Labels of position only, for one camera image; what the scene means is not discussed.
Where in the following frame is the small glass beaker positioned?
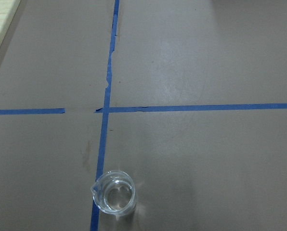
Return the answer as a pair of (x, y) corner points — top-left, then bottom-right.
(91, 170), (137, 217)

